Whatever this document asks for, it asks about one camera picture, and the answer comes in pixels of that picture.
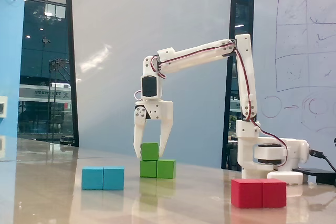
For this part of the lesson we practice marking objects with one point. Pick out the long green block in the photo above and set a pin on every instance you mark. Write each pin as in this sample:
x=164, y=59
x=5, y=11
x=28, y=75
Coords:
x=158, y=169

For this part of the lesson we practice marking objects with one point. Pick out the metal scaffold tower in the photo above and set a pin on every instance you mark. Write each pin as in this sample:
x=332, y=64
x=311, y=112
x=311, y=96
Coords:
x=52, y=98

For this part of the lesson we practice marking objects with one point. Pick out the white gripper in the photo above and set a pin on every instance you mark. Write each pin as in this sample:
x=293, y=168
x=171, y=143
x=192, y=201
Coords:
x=158, y=109

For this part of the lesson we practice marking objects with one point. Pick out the long blue block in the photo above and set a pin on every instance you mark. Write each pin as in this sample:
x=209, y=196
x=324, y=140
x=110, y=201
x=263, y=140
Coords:
x=103, y=179

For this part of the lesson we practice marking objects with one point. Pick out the white wall socket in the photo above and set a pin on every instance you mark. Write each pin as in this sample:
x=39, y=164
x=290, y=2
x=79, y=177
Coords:
x=3, y=106

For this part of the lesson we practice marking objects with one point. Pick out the black window frame post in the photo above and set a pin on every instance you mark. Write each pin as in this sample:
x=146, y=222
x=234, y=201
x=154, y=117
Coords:
x=72, y=64

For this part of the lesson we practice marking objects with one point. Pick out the small green cube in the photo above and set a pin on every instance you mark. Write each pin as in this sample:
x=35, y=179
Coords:
x=149, y=151

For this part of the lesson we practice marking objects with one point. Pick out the long red block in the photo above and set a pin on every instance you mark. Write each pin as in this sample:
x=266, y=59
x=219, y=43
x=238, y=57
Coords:
x=258, y=193

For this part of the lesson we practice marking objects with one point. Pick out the flat black box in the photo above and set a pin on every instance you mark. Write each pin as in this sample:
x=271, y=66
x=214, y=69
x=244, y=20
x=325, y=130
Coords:
x=315, y=173

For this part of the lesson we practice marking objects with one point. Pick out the dark parked car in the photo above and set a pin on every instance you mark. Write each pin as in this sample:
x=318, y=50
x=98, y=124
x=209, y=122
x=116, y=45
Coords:
x=67, y=140

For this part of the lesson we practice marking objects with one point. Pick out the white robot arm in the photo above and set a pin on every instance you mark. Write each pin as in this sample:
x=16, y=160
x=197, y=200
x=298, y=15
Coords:
x=244, y=77

